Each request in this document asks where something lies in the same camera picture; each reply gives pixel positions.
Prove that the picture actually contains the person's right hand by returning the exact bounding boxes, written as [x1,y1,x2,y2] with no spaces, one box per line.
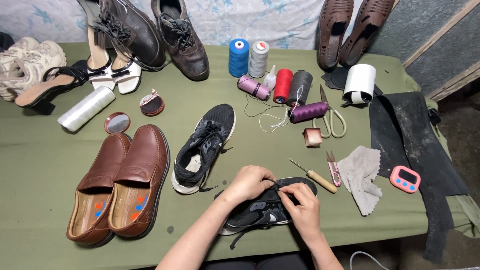
[278,182,322,241]

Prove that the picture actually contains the person's left hand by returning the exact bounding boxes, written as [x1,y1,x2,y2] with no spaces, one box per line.
[223,165,281,206]

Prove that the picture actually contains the black mesh sneaker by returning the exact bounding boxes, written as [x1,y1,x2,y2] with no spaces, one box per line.
[214,177,319,251]
[171,104,237,195]

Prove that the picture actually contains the loose white thread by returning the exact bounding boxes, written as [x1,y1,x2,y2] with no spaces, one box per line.
[258,85,305,133]

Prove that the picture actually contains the brown wax block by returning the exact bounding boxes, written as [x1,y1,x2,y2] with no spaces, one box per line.
[302,127,323,148]

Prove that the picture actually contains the pink thread snips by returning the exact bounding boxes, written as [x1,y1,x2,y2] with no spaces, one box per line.
[326,151,343,188]

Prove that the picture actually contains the purple thread spool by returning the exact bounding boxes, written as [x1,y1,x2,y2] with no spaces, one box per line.
[287,101,329,124]

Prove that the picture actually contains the metal scissors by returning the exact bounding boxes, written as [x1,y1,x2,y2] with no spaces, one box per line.
[312,84,347,139]

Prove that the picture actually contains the mauve thread spool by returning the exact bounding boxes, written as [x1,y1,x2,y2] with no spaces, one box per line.
[237,74,272,101]

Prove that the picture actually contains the red thread spool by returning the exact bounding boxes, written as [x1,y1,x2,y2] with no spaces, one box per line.
[272,68,294,105]

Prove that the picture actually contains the grey cloth rag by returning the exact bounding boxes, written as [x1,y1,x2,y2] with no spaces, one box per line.
[336,145,383,217]

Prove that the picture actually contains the dark grey thread spool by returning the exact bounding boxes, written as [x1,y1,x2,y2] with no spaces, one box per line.
[286,70,314,108]

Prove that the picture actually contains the small white glue bottle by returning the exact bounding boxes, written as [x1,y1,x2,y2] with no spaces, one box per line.
[263,65,277,91]

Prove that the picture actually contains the light grey thread spool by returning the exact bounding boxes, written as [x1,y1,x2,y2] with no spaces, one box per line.
[248,40,270,79]

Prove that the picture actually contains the black leather scraps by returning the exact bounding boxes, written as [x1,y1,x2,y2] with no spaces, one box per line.
[321,66,384,97]

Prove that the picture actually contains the blue thread spool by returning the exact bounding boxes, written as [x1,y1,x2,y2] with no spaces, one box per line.
[228,38,250,78]

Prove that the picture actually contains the brown leather loafer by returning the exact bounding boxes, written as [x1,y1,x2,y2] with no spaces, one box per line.
[108,124,171,239]
[66,133,132,247]

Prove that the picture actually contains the white rolled sheet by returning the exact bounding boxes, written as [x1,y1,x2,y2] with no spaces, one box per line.
[341,63,377,106]

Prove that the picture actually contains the round shoe polish tin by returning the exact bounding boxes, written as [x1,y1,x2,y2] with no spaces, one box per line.
[139,89,166,117]

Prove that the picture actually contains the pink digital timer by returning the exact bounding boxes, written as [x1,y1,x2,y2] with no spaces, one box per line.
[389,165,422,194]

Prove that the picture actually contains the black rubber sheet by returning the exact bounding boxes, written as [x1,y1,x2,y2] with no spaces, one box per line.
[369,91,470,264]

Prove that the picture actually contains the dark brown laced leather shoe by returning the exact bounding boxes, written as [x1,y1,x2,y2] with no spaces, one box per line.
[151,0,210,82]
[77,0,166,72]

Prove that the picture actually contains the floral fabric backdrop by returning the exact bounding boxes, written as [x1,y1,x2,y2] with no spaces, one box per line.
[0,0,366,51]

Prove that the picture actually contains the round tin lid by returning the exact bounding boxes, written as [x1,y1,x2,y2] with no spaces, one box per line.
[104,112,131,135]

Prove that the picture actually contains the brown woven leather shoe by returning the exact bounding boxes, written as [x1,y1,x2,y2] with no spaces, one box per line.
[339,0,396,69]
[317,0,355,71]

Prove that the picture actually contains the white thread roll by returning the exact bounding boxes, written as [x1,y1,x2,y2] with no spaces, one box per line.
[57,86,116,133]

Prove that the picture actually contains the green table cloth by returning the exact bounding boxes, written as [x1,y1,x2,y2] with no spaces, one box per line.
[0,42,480,270]

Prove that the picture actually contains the black high heel sandal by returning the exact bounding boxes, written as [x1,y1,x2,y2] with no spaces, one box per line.
[15,60,89,116]

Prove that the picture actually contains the beige chunky sneaker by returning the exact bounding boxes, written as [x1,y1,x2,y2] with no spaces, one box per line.
[0,40,67,102]
[0,37,40,72]

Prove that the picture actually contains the wooden handle awl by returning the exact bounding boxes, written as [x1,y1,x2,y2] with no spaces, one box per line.
[288,157,338,194]

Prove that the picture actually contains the white cable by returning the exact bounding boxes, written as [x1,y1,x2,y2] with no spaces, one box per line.
[349,251,392,270]

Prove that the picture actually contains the white black-strap heel sandal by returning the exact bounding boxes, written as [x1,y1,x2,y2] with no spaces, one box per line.
[86,25,117,91]
[111,39,143,95]

